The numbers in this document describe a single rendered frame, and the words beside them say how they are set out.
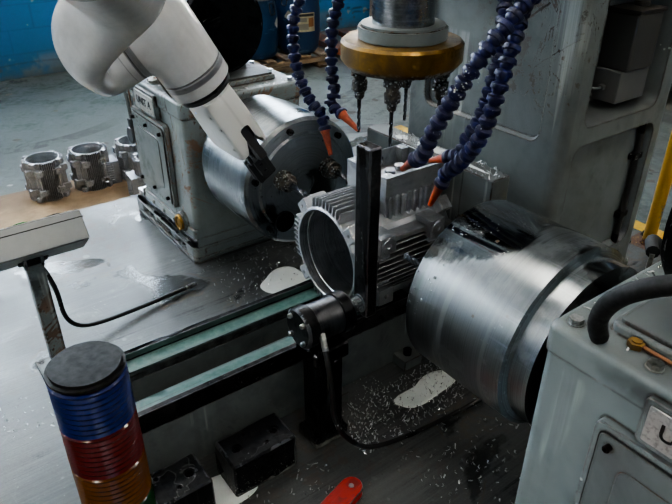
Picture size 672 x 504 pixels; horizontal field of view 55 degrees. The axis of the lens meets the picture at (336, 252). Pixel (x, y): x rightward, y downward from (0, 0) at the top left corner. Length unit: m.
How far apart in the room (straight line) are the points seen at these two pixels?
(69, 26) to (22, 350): 0.71
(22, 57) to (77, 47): 5.68
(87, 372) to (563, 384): 0.45
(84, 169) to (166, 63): 2.66
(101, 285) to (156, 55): 0.71
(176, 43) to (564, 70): 0.55
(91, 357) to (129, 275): 0.92
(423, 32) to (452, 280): 0.35
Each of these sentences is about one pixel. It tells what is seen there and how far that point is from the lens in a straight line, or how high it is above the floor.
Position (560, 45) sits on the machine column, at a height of 1.33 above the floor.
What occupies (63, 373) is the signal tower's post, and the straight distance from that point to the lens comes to 0.53.
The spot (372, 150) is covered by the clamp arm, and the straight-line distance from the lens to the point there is 0.80.
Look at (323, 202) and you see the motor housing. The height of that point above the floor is 1.10.
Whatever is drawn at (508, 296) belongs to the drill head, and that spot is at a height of 1.12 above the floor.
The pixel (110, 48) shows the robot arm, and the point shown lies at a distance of 0.72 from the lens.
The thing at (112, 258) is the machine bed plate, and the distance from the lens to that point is 1.53.
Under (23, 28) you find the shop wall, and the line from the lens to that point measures 6.40.
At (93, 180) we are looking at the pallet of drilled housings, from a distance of 3.49.
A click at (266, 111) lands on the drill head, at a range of 1.23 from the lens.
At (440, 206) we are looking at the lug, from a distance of 1.05.
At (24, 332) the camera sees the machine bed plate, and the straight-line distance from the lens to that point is 1.35.
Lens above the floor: 1.54
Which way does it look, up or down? 30 degrees down
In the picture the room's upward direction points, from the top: straight up
